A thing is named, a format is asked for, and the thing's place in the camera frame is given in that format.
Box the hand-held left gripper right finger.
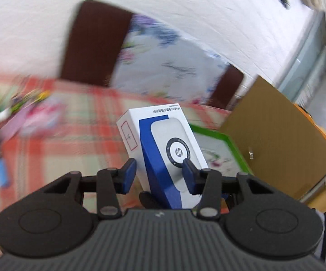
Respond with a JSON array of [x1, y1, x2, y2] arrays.
[[182, 158, 278, 221]]

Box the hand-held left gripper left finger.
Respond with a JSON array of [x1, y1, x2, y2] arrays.
[[43, 158, 137, 220]]

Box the white and blue box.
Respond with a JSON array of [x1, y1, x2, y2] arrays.
[[116, 103, 210, 210]]

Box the green framed board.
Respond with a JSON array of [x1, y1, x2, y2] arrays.
[[188, 123, 254, 175]]

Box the checked tablecloth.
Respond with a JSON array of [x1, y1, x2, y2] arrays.
[[0, 72, 233, 270]]

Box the brown cardboard box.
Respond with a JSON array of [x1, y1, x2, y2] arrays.
[[217, 75, 326, 204]]

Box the pink packet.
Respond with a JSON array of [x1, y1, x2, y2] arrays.
[[0, 94, 69, 142]]

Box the floral printed cloth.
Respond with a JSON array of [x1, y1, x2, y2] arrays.
[[111, 14, 231, 105]]

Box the small blue object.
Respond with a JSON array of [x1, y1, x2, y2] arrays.
[[0, 158, 11, 188]]

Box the colourful small toys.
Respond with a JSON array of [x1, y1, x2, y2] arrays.
[[0, 89, 52, 120]]

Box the dark brown wooden chair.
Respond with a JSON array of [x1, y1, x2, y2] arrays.
[[58, 0, 245, 110]]

